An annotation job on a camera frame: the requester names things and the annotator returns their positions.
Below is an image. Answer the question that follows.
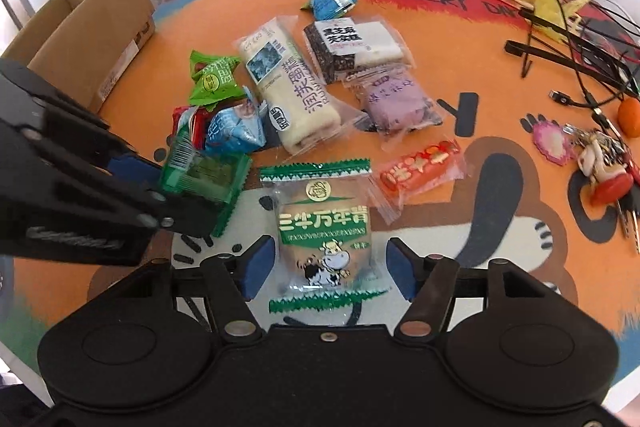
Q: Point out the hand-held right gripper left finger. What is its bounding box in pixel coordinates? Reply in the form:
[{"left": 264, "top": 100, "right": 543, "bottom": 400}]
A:
[{"left": 92, "top": 234, "right": 277, "bottom": 348}]

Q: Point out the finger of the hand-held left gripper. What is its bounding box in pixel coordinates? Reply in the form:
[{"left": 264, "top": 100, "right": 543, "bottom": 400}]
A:
[
  {"left": 27, "top": 141, "right": 222, "bottom": 239},
  {"left": 42, "top": 103, "right": 164, "bottom": 186}
]

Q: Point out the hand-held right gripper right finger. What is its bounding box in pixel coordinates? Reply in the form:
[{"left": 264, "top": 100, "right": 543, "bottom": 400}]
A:
[{"left": 386, "top": 236, "right": 576, "bottom": 348}]

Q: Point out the clear dark green snack packet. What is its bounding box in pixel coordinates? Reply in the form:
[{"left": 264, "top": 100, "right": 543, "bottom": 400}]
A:
[{"left": 159, "top": 127, "right": 253, "bottom": 238}]

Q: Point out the green-edged cow biscuit packet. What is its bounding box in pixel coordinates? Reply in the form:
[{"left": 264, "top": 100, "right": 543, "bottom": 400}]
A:
[{"left": 259, "top": 159, "right": 391, "bottom": 328}]

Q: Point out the blue snack packet with picture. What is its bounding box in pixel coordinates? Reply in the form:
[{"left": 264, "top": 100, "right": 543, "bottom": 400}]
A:
[{"left": 204, "top": 99, "right": 268, "bottom": 154}]

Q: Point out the red orange snack packet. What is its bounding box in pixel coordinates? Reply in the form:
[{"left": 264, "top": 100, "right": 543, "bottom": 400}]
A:
[{"left": 370, "top": 138, "right": 468, "bottom": 225}]

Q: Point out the green triangular snack packet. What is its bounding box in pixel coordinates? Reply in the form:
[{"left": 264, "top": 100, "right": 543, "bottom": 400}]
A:
[{"left": 187, "top": 50, "right": 244, "bottom": 108}]

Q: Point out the brown cardboard box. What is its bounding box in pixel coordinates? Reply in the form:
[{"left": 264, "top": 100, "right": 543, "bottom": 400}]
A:
[{"left": 0, "top": 0, "right": 156, "bottom": 115}]

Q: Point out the long cream cake packet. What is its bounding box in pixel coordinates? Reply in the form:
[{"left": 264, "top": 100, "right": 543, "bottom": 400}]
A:
[{"left": 235, "top": 18, "right": 368, "bottom": 154}]

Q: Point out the purple cake packet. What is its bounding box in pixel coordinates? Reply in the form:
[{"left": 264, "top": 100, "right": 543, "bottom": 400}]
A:
[{"left": 345, "top": 67, "right": 443, "bottom": 150}]

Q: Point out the key bunch with charms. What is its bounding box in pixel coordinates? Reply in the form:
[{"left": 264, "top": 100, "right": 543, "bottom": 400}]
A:
[{"left": 565, "top": 122, "right": 640, "bottom": 254}]

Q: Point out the black and white cake packet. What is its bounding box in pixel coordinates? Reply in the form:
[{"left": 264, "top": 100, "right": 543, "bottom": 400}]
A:
[{"left": 303, "top": 19, "right": 413, "bottom": 85}]

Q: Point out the blue white-label snack packet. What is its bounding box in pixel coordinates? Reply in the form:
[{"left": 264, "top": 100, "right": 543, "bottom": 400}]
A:
[{"left": 300, "top": 0, "right": 360, "bottom": 20}]

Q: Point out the black metal stand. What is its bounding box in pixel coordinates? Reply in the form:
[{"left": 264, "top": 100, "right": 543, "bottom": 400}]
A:
[{"left": 504, "top": 7, "right": 640, "bottom": 80}]

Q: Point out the small orange fruit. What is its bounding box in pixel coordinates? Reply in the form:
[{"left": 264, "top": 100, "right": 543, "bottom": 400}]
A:
[{"left": 617, "top": 98, "right": 640, "bottom": 131}]

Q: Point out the crumpled yellow wrapper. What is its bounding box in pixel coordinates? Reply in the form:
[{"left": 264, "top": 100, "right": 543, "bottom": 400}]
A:
[{"left": 535, "top": 0, "right": 591, "bottom": 42}]

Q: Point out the pink keychain charm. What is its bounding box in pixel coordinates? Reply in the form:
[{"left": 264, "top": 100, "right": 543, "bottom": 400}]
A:
[{"left": 531, "top": 118, "right": 576, "bottom": 166}]

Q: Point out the black plug cable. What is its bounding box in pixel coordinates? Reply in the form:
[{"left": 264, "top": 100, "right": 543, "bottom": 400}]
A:
[{"left": 548, "top": 89, "right": 608, "bottom": 110}]

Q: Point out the black cable tangle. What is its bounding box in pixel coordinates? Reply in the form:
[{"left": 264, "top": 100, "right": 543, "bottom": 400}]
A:
[{"left": 520, "top": 0, "right": 640, "bottom": 130}]

